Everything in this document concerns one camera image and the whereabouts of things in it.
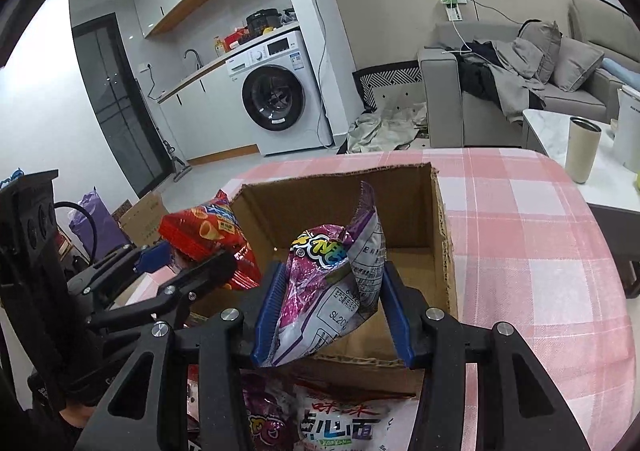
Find red chip snack bag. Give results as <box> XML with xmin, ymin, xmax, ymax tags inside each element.
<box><xmin>158</xmin><ymin>190</ymin><xmax>262</xmax><ymax>291</ymax></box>

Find white noodle snack bag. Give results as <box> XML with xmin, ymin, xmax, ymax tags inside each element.
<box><xmin>293</xmin><ymin>385</ymin><xmax>419</xmax><ymax>451</ymax></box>

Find purple candy snack bag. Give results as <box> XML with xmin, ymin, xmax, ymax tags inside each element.
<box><xmin>252</xmin><ymin>181</ymin><xmax>386</xmax><ymax>367</ymax></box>

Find person's left hand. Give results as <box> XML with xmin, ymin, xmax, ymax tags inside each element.
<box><xmin>60</xmin><ymin>405</ymin><xmax>96</xmax><ymax>428</ymax></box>

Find purple plastic bag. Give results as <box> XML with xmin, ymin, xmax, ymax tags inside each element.
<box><xmin>67</xmin><ymin>189</ymin><xmax>129</xmax><ymax>263</ymax></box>

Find cardboard box on floor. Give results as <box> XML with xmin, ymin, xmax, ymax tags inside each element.
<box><xmin>112</xmin><ymin>192</ymin><xmax>168</xmax><ymax>246</ymax></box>

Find purple candy bag on table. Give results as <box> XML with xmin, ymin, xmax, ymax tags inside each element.
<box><xmin>241</xmin><ymin>371</ymin><xmax>298</xmax><ymax>450</ymax></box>

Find black glass door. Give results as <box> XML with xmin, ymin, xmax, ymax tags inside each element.
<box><xmin>72</xmin><ymin>14</ymin><xmax>171</xmax><ymax>197</ymax></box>

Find brown cardboard box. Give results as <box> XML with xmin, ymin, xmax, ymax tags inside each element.
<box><xmin>229</xmin><ymin>164</ymin><xmax>457</xmax><ymax>395</ymax></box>

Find white kitchen counter cabinets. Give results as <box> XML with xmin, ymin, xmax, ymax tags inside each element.
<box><xmin>160</xmin><ymin>22</ymin><xmax>299</xmax><ymax>163</ymax></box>

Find kitchen faucet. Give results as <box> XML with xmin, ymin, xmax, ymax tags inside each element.
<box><xmin>183</xmin><ymin>49</ymin><xmax>203</xmax><ymax>70</ymax></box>

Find white washing machine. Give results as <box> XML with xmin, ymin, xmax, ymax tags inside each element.
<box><xmin>226</xmin><ymin>28</ymin><xmax>334</xmax><ymax>156</ymax></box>

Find white marble coffee table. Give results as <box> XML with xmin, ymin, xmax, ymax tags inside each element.
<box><xmin>520</xmin><ymin>108</ymin><xmax>640</xmax><ymax>212</ymax></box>

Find black cooker on washer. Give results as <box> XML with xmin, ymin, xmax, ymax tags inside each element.
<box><xmin>246</xmin><ymin>8</ymin><xmax>281</xmax><ymax>37</ymax></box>

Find crumpled beige cloth on floor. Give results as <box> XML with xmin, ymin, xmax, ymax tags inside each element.
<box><xmin>346</xmin><ymin>102</ymin><xmax>428</xmax><ymax>154</ymax></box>

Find beige travel mug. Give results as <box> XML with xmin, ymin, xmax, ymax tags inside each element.
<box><xmin>565</xmin><ymin>116</ymin><xmax>602</xmax><ymax>184</ymax></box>

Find white electric kettle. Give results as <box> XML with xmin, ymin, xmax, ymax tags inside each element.
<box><xmin>613</xmin><ymin>85</ymin><xmax>640</xmax><ymax>174</ymax></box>

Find grey sofa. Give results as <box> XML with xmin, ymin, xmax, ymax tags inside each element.
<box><xmin>418</xmin><ymin>0</ymin><xmax>639</xmax><ymax>148</ymax></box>

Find grey clothes pile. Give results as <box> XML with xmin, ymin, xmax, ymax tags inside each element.
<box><xmin>458</xmin><ymin>20</ymin><xmax>562</xmax><ymax>122</ymax></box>

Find grey sofa cushion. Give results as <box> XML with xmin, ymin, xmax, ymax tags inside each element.
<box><xmin>552</xmin><ymin>36</ymin><xmax>604</xmax><ymax>92</ymax></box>

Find white wall power strip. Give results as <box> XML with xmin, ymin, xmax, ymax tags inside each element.
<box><xmin>440</xmin><ymin>0</ymin><xmax>468</xmax><ymax>22</ymax></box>

